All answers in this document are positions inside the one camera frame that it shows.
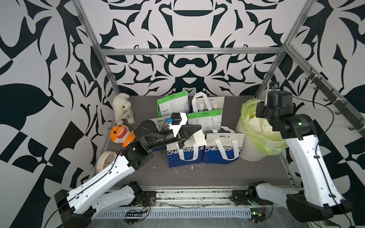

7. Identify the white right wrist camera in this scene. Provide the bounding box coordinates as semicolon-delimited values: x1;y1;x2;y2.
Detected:
265;81;279;106

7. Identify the green white middle bag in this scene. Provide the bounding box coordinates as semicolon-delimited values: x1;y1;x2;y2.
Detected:
187;110;223;133

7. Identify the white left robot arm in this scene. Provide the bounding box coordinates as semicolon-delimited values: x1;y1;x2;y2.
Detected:
54;120;202;228

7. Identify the blue white front right bag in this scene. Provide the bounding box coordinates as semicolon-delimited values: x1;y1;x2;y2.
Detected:
202;133;245;164

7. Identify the orange plush monster toy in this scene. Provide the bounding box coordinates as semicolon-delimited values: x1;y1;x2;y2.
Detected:
110;124;135;147

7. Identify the white blue back right bag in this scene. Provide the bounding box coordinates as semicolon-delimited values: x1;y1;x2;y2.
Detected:
191;92;225;113

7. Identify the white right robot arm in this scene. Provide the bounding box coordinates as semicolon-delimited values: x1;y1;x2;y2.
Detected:
231;90;353;222

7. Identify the white tape roll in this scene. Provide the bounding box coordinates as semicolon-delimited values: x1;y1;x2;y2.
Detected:
96;151;117;173

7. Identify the white round trash bin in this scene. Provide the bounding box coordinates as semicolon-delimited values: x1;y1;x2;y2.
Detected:
235;118;267;162

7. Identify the blue white front left bag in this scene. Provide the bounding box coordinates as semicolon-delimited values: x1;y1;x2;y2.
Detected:
166;139;205;168

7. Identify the green plastic bin liner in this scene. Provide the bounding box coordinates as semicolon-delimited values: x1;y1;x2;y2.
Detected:
239;98;288;156

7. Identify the green white back left bag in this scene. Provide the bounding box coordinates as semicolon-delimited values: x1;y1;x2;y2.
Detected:
157;91;189;117

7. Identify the white plush rabbit toy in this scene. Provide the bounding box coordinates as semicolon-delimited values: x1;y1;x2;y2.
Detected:
112;93;135;125

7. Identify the white receipt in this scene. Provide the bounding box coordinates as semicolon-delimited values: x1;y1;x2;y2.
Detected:
193;130;207;147

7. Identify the green white bag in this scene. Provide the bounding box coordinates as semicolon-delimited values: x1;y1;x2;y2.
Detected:
157;91;189;117
187;110;223;133

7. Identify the black wall hook rail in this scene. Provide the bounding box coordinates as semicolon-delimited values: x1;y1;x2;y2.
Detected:
306;67;365;138

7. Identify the aluminium frame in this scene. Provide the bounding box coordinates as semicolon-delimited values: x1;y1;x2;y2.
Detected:
73;1;365;196

